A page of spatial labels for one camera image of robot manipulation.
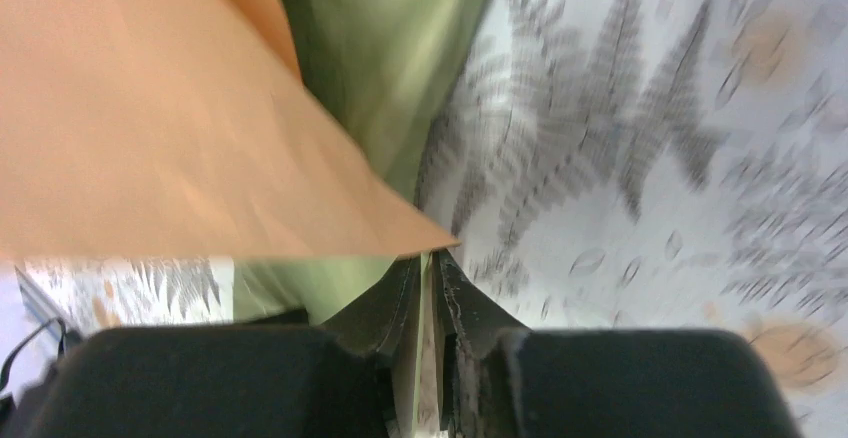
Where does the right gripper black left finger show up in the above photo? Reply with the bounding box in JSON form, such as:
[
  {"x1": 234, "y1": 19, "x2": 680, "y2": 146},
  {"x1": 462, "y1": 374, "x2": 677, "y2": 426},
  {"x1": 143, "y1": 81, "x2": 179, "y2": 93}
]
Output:
[{"x1": 26, "y1": 259, "x2": 420, "y2": 437}]

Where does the floral patterned table mat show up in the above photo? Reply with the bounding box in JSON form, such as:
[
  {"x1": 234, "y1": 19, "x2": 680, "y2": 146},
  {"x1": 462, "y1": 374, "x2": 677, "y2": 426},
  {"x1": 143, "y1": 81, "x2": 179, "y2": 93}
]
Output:
[{"x1": 1, "y1": 0, "x2": 847, "y2": 437}]

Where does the brown kraft wrapping paper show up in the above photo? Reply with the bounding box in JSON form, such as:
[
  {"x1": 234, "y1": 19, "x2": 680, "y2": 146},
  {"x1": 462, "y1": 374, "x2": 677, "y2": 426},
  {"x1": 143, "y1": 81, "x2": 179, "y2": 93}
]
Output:
[{"x1": 0, "y1": 0, "x2": 505, "y2": 438}]

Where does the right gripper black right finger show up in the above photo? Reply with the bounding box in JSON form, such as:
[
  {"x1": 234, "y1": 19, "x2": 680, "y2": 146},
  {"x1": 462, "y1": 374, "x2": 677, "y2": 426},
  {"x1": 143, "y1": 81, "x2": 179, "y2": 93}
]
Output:
[{"x1": 431, "y1": 251, "x2": 800, "y2": 437}]

